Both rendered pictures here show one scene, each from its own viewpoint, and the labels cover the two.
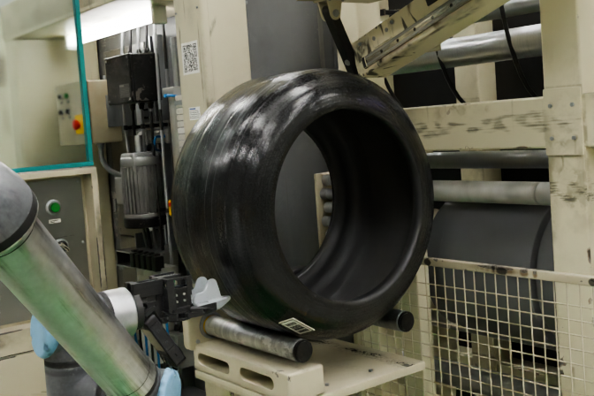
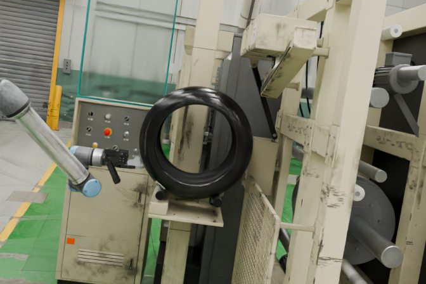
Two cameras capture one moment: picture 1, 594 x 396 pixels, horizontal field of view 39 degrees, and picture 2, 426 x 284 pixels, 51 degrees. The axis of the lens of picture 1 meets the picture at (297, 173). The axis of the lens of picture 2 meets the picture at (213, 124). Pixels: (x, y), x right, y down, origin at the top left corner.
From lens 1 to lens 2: 1.34 m
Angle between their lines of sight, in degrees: 34
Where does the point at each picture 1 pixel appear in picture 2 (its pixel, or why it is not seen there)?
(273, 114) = (167, 100)
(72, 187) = not seen: hidden behind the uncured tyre
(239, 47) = (206, 72)
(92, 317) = (51, 148)
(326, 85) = (195, 93)
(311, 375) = (161, 206)
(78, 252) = not seen: hidden behind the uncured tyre
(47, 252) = (31, 122)
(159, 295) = (115, 156)
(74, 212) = not seen: hidden behind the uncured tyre
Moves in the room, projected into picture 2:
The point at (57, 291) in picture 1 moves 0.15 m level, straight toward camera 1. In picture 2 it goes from (36, 135) to (10, 137)
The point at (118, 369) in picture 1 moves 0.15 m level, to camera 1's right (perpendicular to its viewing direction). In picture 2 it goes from (66, 170) to (87, 177)
